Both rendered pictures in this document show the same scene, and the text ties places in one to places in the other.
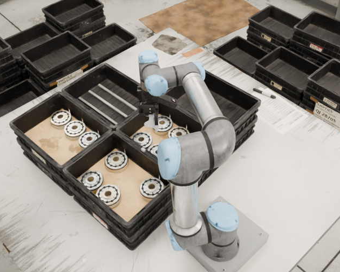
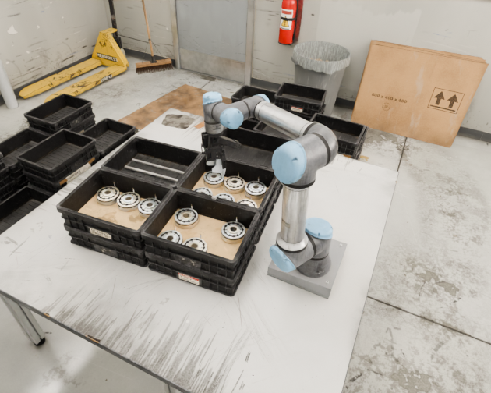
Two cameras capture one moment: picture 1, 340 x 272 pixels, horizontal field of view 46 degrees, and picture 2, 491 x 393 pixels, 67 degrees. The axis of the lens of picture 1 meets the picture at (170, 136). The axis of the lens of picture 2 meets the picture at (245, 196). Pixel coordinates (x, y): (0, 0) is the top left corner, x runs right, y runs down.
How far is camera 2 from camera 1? 0.58 m
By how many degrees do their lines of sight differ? 19
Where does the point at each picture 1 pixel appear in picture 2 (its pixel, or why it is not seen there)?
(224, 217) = (321, 227)
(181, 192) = (300, 199)
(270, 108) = not seen: hidden behind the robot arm
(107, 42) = (104, 138)
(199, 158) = (319, 154)
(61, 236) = (152, 306)
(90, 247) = (188, 307)
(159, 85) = (237, 116)
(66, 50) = (65, 149)
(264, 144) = not seen: hidden behind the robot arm
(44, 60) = (44, 161)
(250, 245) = (337, 256)
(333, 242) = not seen: hidden behind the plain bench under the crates
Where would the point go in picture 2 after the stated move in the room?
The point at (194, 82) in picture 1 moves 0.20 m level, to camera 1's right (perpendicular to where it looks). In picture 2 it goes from (270, 107) to (316, 98)
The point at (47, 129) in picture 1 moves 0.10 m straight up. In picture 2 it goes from (96, 208) to (90, 192)
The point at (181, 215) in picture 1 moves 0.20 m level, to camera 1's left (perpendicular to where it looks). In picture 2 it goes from (295, 227) to (241, 242)
